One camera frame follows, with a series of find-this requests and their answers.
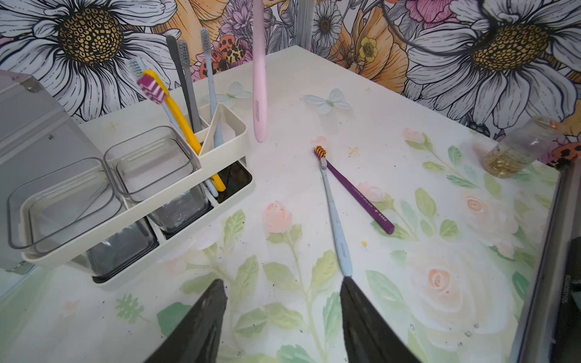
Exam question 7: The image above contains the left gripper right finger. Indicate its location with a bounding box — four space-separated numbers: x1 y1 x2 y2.
340 277 418 363

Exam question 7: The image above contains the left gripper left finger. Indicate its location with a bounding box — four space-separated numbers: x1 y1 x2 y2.
147 279 227 363

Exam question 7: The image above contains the purple toothbrush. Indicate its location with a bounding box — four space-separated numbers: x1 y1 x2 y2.
314 145 396 235

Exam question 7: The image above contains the yellow toothbrush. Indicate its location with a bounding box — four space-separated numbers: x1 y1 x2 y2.
137 69 227 193

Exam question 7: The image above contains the black toothbrush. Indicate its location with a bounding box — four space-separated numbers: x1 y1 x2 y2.
165 35 201 135

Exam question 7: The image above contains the pale blue toothbrush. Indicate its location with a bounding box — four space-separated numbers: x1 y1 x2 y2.
319 157 353 277

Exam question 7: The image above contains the cream toothbrush holder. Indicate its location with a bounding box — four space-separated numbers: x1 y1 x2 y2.
7 103 254 287

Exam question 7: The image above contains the silver pink metal case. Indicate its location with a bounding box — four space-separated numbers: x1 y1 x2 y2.
1 70 101 275

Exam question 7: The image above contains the aluminium corner post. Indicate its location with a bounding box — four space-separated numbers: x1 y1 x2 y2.
295 0 316 51

